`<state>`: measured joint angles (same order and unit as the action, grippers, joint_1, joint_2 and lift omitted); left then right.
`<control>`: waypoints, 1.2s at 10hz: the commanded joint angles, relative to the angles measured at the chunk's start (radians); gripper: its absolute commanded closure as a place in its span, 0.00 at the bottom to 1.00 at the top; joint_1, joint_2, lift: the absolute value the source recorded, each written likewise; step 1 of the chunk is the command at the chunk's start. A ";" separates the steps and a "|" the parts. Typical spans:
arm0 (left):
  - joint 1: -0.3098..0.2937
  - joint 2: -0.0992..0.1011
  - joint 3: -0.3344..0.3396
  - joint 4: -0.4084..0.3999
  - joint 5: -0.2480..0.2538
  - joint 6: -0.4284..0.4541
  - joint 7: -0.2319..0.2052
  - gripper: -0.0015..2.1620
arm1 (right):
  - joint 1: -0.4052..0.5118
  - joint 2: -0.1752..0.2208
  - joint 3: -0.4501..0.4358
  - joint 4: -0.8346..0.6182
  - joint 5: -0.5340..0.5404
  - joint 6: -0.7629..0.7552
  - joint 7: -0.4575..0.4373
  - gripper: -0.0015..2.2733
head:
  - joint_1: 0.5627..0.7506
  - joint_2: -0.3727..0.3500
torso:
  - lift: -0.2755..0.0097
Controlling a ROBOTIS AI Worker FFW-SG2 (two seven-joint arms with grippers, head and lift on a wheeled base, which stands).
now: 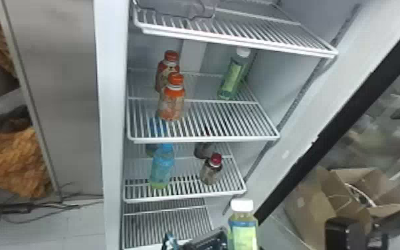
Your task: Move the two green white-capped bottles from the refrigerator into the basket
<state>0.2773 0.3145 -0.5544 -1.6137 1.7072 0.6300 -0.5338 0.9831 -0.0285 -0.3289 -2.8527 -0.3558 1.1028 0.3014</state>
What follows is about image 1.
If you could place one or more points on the brown cloth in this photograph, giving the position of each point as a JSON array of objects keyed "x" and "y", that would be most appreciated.
[{"x": 10, "y": 160}]

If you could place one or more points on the fridge door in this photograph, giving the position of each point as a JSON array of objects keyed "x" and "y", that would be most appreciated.
[{"x": 339, "y": 115}]

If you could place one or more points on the orange bottle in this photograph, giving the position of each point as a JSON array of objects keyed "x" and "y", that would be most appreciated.
[
  {"x": 166, "y": 66},
  {"x": 171, "y": 103}
]

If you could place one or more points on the clear box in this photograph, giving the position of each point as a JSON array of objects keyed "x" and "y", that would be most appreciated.
[{"x": 175, "y": 7}]

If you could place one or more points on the brown bottle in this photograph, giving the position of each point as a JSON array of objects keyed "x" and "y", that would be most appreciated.
[
  {"x": 211, "y": 171},
  {"x": 203, "y": 150}
]

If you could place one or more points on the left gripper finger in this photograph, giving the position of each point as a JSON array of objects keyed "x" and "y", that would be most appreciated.
[{"x": 208, "y": 241}]

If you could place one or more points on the blue bottle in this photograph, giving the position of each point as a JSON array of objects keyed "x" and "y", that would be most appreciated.
[
  {"x": 161, "y": 167},
  {"x": 155, "y": 131}
]

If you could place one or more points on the white fridge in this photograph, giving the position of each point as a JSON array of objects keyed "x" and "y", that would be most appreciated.
[{"x": 112, "y": 104}]

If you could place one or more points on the green bottle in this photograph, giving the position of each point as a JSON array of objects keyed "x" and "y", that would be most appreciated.
[
  {"x": 233, "y": 76},
  {"x": 243, "y": 230}
]

